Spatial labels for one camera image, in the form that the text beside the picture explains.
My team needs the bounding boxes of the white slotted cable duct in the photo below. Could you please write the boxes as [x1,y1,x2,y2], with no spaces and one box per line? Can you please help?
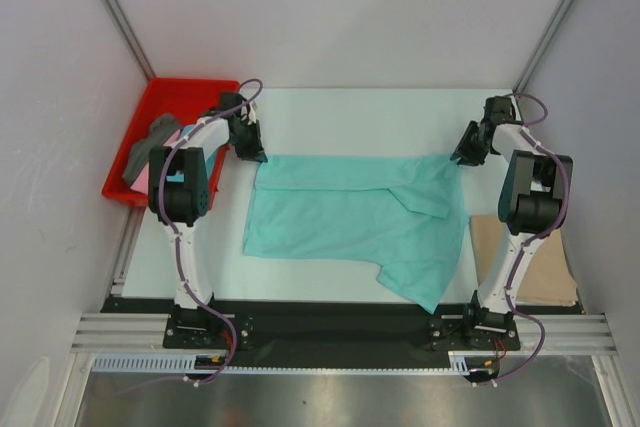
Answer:
[91,353,497,376]

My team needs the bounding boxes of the right aluminium corner post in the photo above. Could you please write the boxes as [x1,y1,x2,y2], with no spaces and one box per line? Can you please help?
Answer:
[511,0,578,92]

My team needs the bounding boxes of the red plastic bin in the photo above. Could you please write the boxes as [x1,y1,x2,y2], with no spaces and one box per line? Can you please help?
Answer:
[102,78,240,208]

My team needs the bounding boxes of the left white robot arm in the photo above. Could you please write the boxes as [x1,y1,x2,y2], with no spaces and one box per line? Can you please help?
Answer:
[148,90,268,347]

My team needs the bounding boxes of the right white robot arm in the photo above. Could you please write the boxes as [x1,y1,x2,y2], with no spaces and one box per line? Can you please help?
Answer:
[451,93,573,349]

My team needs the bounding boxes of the grey t shirt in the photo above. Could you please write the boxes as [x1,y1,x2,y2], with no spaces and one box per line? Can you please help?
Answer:
[122,113,183,191]

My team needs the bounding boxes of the folded beige t shirt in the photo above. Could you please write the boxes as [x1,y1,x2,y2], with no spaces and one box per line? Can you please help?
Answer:
[470,215,578,307]

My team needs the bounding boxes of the pink t shirt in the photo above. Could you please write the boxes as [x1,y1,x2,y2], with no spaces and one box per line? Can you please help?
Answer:
[130,129,182,194]

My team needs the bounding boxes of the aluminium corner post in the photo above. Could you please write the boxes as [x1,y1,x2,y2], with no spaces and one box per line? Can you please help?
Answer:
[511,0,578,92]
[100,0,156,81]

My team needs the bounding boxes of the aluminium rail frame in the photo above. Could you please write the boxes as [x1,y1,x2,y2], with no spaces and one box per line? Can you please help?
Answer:
[69,206,621,427]

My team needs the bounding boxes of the left aluminium corner post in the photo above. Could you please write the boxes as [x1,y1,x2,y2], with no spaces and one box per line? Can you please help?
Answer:
[100,0,156,81]

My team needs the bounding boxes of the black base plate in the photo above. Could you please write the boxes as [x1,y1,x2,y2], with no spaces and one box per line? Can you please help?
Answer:
[99,296,586,371]

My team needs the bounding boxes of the blue t shirt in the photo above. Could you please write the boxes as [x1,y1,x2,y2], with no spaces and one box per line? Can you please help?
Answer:
[167,119,230,183]

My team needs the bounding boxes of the mint green t shirt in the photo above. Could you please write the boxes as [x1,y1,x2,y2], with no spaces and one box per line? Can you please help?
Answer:
[243,155,468,313]

